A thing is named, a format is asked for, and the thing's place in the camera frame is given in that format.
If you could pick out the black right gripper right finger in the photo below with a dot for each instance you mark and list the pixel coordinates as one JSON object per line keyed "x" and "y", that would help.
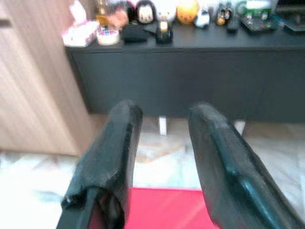
{"x": 228, "y": 167}

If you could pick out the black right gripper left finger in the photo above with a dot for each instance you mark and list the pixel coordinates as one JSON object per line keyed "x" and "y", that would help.
{"x": 107, "y": 155}

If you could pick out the red plastic stool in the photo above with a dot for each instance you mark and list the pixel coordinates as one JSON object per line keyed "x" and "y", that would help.
{"x": 164, "y": 210}

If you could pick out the black sideboard with white legs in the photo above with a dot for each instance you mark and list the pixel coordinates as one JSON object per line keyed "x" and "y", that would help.
{"x": 202, "y": 78}

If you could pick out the light wooden cabinet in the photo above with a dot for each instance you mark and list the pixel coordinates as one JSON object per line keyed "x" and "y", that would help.
{"x": 35, "y": 83}

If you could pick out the pink white tissue box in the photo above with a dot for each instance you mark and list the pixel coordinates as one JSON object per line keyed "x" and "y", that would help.
{"x": 79, "y": 33}

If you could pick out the yellow bottle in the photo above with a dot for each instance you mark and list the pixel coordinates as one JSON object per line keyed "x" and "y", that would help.
{"x": 103, "y": 14}

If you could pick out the black remote control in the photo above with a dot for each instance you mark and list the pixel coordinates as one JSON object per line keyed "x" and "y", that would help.
{"x": 232, "y": 25}

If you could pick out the brown haired doll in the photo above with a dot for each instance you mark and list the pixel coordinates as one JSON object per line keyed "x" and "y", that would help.
{"x": 119, "y": 12}

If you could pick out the black tray with small items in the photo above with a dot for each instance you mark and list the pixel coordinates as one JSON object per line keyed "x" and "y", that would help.
{"x": 258, "y": 25}

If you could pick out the black mouse plush toy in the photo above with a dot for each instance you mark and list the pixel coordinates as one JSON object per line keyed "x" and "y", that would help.
{"x": 145, "y": 12}

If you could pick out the small penguin figurine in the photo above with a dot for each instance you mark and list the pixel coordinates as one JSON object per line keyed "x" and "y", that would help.
{"x": 223, "y": 16}

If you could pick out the white plush toy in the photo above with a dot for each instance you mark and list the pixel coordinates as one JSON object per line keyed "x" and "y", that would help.
{"x": 166, "y": 8}

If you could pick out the green white container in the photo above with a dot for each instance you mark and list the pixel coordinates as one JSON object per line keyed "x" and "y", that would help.
{"x": 257, "y": 8}

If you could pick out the orange ball toy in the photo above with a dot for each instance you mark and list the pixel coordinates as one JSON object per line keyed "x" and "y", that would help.
{"x": 187, "y": 10}

